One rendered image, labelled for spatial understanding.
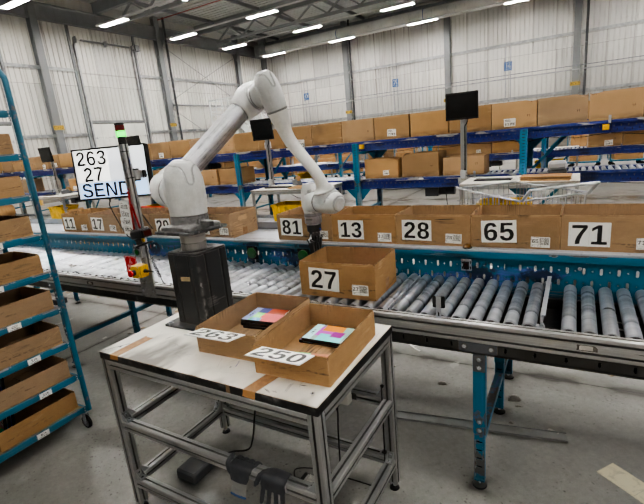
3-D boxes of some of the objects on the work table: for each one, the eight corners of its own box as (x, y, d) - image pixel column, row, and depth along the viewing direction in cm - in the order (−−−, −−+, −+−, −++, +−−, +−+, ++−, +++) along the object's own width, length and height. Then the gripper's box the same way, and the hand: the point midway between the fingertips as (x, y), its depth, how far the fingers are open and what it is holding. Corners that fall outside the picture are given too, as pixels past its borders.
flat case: (348, 349, 151) (347, 345, 151) (301, 341, 160) (300, 337, 160) (363, 332, 163) (363, 328, 162) (319, 326, 172) (318, 322, 171)
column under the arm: (209, 334, 178) (195, 256, 170) (165, 326, 191) (151, 253, 183) (249, 310, 200) (239, 240, 192) (207, 304, 213) (196, 238, 205)
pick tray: (254, 372, 145) (250, 345, 143) (310, 325, 178) (308, 302, 175) (330, 388, 132) (327, 358, 129) (376, 334, 164) (374, 309, 162)
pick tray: (197, 351, 164) (193, 327, 162) (257, 312, 197) (254, 291, 194) (259, 363, 151) (255, 336, 148) (312, 319, 183) (310, 297, 181)
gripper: (313, 220, 234) (318, 263, 240) (300, 226, 223) (305, 270, 229) (326, 221, 231) (330, 264, 236) (313, 226, 220) (318, 271, 226)
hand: (317, 261), depth 232 cm, fingers closed, pressing on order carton
